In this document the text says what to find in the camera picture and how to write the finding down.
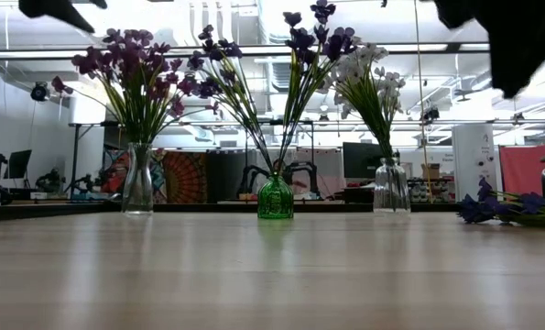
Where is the black aluminium table frame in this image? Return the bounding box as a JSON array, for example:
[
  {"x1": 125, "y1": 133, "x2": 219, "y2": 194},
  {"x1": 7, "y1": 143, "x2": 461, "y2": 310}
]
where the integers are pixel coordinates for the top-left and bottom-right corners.
[{"x1": 0, "y1": 200, "x2": 461, "y2": 224}]

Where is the black overhead light bar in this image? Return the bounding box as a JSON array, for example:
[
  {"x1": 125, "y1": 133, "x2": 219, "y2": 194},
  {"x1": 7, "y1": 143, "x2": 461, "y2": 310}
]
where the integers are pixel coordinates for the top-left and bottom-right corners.
[{"x1": 0, "y1": 41, "x2": 491, "y2": 61}]

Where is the orange mandala patterned cloth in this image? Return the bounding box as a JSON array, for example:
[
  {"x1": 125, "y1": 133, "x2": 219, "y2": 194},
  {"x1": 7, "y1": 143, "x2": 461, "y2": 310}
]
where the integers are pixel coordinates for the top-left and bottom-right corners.
[{"x1": 161, "y1": 150, "x2": 209, "y2": 205}]

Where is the ribbed clear glass vase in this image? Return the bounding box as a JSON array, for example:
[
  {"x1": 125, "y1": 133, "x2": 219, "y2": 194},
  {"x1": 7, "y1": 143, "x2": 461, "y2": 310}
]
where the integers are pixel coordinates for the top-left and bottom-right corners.
[{"x1": 373, "y1": 157, "x2": 412, "y2": 216}]

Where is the white tower appliance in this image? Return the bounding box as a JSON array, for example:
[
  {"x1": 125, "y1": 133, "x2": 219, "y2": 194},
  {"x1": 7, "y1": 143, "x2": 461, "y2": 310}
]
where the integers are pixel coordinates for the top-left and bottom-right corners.
[{"x1": 452, "y1": 122, "x2": 496, "y2": 201}]

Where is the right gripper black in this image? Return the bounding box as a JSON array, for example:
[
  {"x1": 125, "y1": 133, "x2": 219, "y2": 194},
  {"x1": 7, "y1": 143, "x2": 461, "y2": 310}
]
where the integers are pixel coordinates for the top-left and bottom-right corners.
[{"x1": 433, "y1": 0, "x2": 545, "y2": 100}]

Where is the cardboard box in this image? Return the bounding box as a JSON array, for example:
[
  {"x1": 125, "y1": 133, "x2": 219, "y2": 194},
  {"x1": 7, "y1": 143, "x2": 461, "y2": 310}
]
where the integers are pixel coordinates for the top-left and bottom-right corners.
[{"x1": 420, "y1": 162, "x2": 442, "y2": 182}]

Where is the small black hanging camera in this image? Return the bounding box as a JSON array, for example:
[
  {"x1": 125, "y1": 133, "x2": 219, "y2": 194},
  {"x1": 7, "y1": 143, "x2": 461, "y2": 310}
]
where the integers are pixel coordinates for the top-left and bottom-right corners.
[{"x1": 421, "y1": 106, "x2": 441, "y2": 124}]

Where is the black ceiling dome camera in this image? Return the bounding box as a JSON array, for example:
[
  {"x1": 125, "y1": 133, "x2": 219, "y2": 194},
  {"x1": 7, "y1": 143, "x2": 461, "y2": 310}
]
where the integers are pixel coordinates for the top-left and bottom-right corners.
[{"x1": 29, "y1": 82, "x2": 51, "y2": 103}]

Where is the green glass vase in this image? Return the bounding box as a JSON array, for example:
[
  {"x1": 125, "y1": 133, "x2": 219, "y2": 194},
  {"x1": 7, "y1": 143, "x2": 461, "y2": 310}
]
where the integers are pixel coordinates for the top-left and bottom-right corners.
[{"x1": 256, "y1": 172, "x2": 296, "y2": 221}]

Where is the small black monitor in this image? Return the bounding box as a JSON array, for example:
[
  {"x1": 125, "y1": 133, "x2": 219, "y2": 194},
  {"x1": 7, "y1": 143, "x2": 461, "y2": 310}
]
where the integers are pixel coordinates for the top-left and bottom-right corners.
[{"x1": 4, "y1": 148, "x2": 33, "y2": 180}]

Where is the silver round air duct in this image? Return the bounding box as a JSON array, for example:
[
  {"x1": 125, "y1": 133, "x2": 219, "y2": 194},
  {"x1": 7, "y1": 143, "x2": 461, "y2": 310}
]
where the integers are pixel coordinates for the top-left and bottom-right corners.
[{"x1": 256, "y1": 0, "x2": 322, "y2": 143}]

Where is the thin hanging cable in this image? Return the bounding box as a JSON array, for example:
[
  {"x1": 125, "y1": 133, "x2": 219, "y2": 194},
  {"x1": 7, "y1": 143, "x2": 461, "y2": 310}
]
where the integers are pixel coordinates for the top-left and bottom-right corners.
[{"x1": 411, "y1": 0, "x2": 430, "y2": 203}]

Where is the multicoloured patterned cloth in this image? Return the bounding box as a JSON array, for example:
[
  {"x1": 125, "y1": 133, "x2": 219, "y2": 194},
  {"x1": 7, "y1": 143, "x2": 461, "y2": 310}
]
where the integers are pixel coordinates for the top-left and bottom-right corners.
[{"x1": 101, "y1": 148, "x2": 132, "y2": 194}]

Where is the large black monitor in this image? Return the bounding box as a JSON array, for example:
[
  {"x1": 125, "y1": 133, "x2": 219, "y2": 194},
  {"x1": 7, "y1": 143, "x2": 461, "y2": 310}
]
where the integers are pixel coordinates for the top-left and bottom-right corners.
[{"x1": 342, "y1": 141, "x2": 395, "y2": 181}]

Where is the black partition panel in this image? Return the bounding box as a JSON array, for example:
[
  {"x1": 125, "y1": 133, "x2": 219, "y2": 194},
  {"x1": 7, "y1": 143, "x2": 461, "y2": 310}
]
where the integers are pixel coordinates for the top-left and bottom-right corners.
[{"x1": 206, "y1": 149, "x2": 257, "y2": 203}]

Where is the tall clear glass vase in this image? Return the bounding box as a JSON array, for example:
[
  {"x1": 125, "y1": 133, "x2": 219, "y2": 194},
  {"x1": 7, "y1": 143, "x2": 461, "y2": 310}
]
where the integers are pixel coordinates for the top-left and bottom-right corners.
[{"x1": 121, "y1": 141, "x2": 156, "y2": 217}]

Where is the black background rig frame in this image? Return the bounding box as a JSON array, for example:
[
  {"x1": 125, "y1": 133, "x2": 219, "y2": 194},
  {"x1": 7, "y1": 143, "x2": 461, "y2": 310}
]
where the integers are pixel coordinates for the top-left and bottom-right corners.
[{"x1": 69, "y1": 118, "x2": 317, "y2": 203}]

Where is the red cloth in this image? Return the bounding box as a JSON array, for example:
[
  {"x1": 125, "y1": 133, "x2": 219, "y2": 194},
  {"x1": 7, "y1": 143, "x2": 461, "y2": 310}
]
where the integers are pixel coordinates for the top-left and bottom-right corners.
[{"x1": 497, "y1": 145, "x2": 545, "y2": 196}]

